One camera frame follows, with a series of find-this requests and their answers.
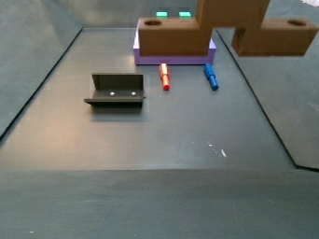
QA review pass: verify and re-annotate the brown T-shaped block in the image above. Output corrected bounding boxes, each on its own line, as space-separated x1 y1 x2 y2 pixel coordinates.
139 0 319 56

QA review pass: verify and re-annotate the purple base board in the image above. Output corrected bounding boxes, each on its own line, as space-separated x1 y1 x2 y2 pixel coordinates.
134 18 216 64

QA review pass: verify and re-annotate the red cylindrical peg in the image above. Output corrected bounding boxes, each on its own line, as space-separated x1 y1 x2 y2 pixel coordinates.
159 63 170 91

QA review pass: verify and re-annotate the blue cylindrical peg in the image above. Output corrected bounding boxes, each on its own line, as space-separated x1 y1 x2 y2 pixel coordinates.
203 63 219 91

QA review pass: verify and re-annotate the green U-shaped block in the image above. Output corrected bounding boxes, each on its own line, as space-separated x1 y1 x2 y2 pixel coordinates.
156 11 192 19

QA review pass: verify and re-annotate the black angle bracket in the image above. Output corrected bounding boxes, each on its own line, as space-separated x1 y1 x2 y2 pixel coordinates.
84 73 144 105

